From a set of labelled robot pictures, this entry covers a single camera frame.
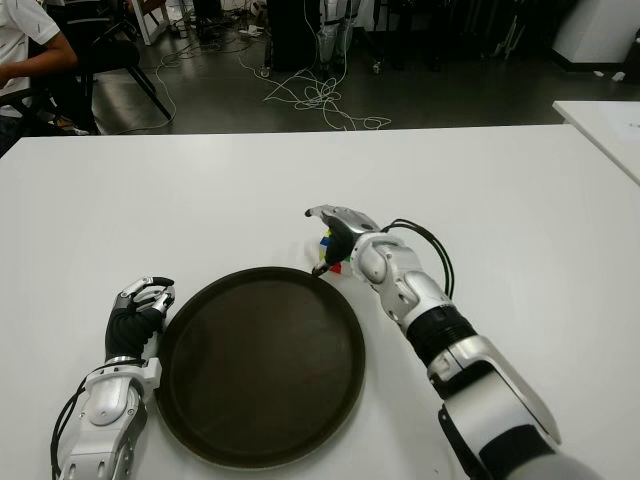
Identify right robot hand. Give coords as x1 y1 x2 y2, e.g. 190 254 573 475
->
303 203 382 277

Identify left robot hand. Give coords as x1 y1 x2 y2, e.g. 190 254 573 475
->
103 275 177 364

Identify multicoloured Rubik's cube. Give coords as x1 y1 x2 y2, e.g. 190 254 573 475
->
313 227 346 275

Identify dark brown round plate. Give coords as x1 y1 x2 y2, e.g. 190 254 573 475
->
155 265 367 470

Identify black cabinet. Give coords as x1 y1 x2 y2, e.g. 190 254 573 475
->
267 0 326 74

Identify white neighbouring table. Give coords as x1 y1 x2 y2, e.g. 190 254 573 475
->
552 99 640 186

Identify black chair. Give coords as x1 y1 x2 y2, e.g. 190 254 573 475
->
0 0 174 136

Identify seated person white shirt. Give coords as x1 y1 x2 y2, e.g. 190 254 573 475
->
0 0 79 156

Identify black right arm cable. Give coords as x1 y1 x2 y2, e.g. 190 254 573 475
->
382 218 457 301

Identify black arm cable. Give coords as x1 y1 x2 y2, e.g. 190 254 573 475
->
382 218 457 301
48 374 91 480

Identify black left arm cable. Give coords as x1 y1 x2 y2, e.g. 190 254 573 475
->
48 374 91 480

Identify tangled white floor cable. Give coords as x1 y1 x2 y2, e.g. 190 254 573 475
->
238 0 394 132

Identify white metal frame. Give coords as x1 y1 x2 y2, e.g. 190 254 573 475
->
130 0 174 47

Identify white pedestal cabinet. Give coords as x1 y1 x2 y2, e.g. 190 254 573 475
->
549 0 640 66

